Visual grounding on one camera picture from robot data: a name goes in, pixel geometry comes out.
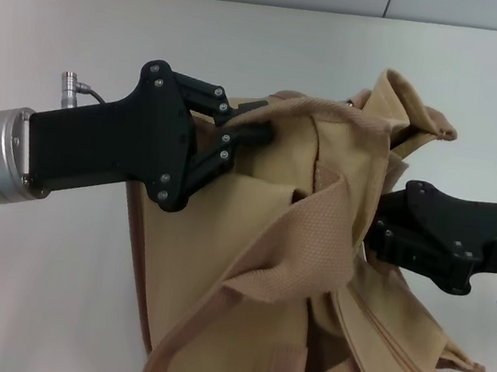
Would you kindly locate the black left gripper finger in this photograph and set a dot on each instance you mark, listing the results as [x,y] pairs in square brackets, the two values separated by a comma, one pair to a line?
[215,158]
[206,94]

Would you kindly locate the khaki canvas food bag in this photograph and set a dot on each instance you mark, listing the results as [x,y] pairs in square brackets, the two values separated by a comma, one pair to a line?
[270,226]

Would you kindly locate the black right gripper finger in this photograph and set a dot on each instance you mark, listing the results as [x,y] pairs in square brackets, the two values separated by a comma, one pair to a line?
[406,252]
[392,199]

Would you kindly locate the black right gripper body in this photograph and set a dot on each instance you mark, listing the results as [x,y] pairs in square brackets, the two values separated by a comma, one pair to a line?
[479,227]

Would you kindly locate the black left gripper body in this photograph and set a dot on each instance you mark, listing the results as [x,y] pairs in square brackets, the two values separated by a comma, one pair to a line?
[120,145]

